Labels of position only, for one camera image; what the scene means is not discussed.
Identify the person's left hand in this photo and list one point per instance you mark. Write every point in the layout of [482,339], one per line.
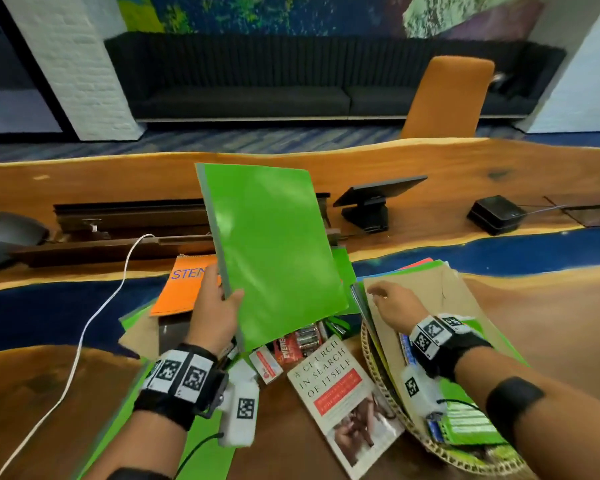
[211,314]

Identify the person's right hand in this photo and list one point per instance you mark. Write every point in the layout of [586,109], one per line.
[402,307]

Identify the person's left thumb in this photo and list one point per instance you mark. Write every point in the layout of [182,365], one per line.
[235,304]

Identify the person's right fingers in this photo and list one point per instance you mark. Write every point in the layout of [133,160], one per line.
[377,289]

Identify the green notebook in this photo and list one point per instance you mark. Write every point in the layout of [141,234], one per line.
[275,244]

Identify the person's right forearm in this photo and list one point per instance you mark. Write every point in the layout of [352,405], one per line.
[560,424]

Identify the person's left forearm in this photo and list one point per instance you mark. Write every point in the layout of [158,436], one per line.
[140,449]

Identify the green plastic folder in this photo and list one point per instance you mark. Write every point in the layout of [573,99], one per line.
[345,274]

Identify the orange spiral notebook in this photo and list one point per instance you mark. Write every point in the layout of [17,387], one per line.
[182,289]

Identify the green black stapler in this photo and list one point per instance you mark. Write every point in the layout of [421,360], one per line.
[337,327]

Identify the small white red box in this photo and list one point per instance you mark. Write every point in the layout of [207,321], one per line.
[266,365]

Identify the red battery pack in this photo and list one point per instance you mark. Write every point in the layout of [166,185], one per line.
[297,343]

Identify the black wristband with marker tags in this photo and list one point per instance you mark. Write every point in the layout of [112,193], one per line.
[180,379]
[445,339]

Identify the black tablet on stand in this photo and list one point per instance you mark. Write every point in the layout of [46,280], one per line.
[372,199]

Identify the brown cardboard piece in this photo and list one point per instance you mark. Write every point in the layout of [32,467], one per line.
[140,337]

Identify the white paperback book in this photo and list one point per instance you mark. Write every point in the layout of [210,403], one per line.
[337,394]

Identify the black box device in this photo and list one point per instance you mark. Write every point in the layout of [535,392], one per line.
[495,214]

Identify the green paper sheet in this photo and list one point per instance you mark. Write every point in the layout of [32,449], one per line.
[207,457]

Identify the green lined notepad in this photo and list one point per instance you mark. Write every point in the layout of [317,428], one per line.
[470,419]

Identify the black armband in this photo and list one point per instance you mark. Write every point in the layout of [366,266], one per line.
[512,407]
[137,474]

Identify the woven wicker basket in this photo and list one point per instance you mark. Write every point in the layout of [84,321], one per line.
[460,459]

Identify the orange chair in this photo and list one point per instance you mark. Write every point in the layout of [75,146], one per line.
[450,99]

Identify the black sofa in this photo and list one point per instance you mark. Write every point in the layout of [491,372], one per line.
[280,79]

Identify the black desk phone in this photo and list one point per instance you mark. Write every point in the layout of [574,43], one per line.
[7,239]

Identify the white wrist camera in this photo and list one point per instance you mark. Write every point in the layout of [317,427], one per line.
[422,389]
[241,409]

